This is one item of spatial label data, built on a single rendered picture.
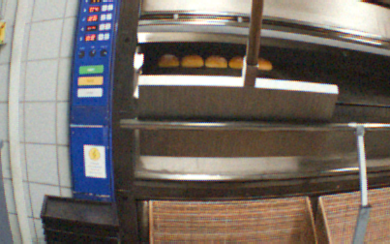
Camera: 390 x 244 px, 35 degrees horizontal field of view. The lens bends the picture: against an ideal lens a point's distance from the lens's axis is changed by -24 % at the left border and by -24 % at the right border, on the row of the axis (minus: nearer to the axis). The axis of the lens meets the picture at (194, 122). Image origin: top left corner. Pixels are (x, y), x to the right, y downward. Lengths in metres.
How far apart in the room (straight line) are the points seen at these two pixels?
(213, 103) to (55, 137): 0.68
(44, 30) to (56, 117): 0.33
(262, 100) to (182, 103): 0.20
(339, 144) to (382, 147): 0.23
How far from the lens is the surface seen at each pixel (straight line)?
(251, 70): 1.92
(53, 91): 2.48
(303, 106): 2.07
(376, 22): 2.57
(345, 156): 2.56
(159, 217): 2.50
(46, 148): 2.52
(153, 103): 2.04
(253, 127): 2.10
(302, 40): 2.33
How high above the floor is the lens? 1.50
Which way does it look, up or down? 9 degrees down
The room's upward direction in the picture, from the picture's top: 1 degrees clockwise
